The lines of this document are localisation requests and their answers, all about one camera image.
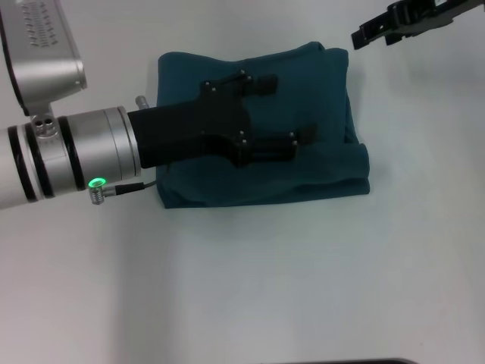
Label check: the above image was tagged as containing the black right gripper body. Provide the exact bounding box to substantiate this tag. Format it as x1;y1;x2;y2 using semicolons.
397;0;485;38

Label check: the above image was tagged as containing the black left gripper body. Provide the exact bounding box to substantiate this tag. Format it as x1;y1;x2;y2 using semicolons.
127;80;253;170

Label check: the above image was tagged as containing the teal t-shirt with cream letters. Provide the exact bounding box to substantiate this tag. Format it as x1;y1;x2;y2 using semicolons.
155;42;371;210

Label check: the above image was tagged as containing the grey left arm cable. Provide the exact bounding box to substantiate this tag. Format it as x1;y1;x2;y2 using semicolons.
87;178;158;206

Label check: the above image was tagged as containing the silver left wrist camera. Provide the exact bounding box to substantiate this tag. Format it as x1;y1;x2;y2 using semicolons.
0;0;89;117

